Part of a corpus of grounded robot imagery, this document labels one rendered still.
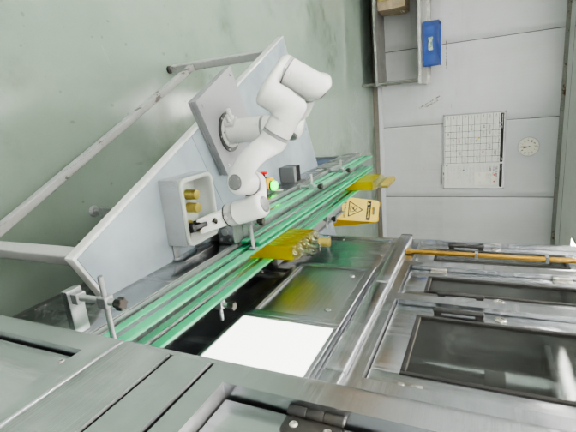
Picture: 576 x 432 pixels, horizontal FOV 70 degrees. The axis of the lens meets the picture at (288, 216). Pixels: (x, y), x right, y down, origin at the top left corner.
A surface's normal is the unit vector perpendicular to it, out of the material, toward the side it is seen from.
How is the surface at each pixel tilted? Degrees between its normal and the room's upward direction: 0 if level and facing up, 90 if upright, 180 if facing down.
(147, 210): 0
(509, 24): 90
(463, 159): 90
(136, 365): 90
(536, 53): 90
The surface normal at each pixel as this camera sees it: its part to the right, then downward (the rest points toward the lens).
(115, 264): 0.90, 0.02
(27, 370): -0.11, -0.96
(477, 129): -0.41, 0.26
